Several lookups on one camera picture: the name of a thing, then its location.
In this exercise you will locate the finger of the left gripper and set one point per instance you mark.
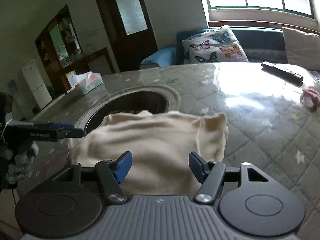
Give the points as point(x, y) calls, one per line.
point(56, 134)
point(36, 125)

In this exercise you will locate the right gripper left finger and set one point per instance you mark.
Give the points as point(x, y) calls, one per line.
point(111, 174)

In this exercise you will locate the dark wooden cabinet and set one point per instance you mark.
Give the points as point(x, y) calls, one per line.
point(60, 52)

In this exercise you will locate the cream beige garment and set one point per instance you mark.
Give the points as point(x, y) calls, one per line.
point(160, 145)

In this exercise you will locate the dark wooden door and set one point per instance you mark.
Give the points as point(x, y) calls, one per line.
point(129, 31)

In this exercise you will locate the dark teal sofa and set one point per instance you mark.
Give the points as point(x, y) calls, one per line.
point(259, 44)

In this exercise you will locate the quilted star table cover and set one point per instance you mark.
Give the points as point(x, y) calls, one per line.
point(268, 125)

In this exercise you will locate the tissue box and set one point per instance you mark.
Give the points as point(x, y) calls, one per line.
point(84, 83)

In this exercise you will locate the round black induction cooktop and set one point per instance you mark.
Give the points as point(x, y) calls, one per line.
point(133, 103)

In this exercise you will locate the black remote control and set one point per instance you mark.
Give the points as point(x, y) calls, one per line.
point(282, 73)

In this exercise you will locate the beige plain pillow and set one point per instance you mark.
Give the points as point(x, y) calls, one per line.
point(302, 49)

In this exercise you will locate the pink hair scrunchie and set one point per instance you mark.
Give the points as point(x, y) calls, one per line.
point(310, 98)

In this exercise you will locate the butterfly print pillow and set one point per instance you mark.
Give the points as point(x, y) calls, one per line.
point(212, 46)

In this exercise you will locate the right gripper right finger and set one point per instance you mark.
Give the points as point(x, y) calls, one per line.
point(209, 174)

